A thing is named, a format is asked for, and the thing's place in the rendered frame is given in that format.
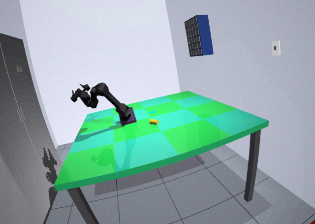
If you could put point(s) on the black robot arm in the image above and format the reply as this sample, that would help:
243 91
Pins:
101 89

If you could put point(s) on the yellow cylinder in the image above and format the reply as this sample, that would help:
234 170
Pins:
153 121

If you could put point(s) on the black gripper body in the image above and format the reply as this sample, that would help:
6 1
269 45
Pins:
86 87

